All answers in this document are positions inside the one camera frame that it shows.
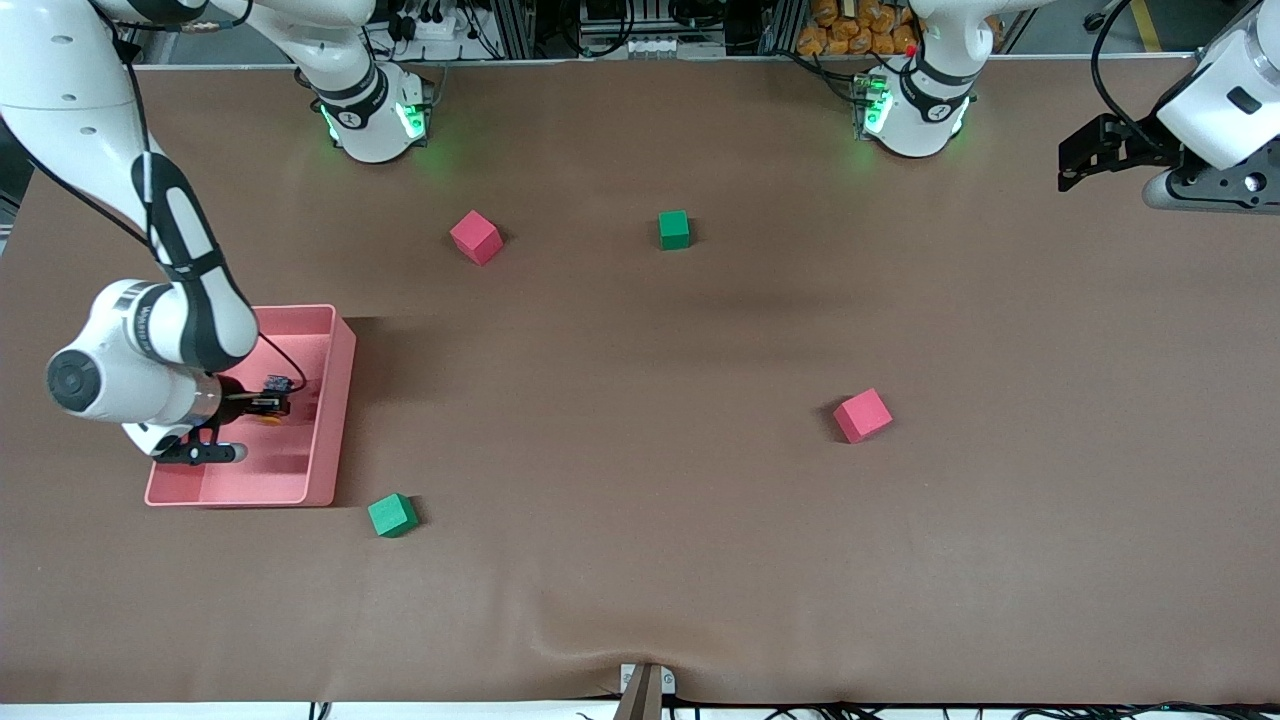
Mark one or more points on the pink plastic tray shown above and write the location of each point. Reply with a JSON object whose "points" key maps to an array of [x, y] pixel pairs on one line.
{"points": [[300, 460]]}

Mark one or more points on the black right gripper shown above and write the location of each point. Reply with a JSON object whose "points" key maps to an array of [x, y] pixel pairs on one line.
{"points": [[233, 391]]}

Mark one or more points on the bag of orange items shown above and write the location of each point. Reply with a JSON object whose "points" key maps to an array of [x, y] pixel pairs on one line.
{"points": [[840, 35]]}

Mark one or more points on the office chair caster base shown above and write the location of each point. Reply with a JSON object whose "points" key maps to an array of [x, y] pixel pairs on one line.
{"points": [[1100, 15]]}

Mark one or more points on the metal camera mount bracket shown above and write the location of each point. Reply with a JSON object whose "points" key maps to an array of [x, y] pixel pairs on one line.
{"points": [[645, 695]]}

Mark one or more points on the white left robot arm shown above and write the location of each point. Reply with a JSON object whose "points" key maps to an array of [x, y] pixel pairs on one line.
{"points": [[920, 120]]}

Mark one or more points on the pink foam cube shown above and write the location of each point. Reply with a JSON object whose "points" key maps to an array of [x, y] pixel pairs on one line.
{"points": [[862, 415], [476, 237]]}

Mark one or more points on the green foam cube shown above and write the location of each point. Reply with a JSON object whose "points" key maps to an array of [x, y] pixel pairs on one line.
{"points": [[674, 229], [392, 515]]}

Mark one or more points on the white power strip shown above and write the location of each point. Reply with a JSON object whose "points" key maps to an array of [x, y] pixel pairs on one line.
{"points": [[430, 28]]}

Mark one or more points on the yellow push button black body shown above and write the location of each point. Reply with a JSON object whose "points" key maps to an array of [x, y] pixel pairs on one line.
{"points": [[280, 385]]}

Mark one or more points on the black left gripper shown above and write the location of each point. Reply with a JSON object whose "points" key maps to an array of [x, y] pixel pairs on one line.
{"points": [[1135, 146]]}

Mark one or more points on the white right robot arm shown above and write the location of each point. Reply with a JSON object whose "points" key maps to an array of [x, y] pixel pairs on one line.
{"points": [[60, 100]]}

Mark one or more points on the aluminium frame post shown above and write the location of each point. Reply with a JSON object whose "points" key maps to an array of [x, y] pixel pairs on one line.
{"points": [[510, 25]]}

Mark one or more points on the white terminal block row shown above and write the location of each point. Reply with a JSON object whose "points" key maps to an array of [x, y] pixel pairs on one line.
{"points": [[650, 46]]}

